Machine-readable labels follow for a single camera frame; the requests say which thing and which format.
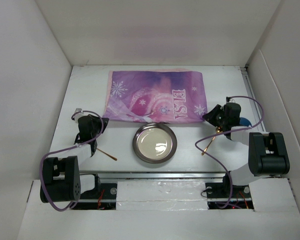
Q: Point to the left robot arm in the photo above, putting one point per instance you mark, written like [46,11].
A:
[60,176]

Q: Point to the blue plastic cup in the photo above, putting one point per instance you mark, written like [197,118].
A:
[245,122]

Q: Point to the metal plate with cream centre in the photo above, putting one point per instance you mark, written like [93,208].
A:
[154,143]

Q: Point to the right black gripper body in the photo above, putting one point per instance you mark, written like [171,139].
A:
[217,117]

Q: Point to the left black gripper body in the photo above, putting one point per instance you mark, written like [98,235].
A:
[99,126]

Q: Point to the purple Elsa placemat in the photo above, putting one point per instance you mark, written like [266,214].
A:
[168,96]

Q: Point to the gold spoon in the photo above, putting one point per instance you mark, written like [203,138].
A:
[218,130]

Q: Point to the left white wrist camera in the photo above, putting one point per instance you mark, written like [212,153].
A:
[78,113]

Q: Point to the white foam block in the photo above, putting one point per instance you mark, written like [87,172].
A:
[161,195]

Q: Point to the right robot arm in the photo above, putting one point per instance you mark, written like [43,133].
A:
[267,152]

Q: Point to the gold fork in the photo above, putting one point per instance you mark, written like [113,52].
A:
[105,153]

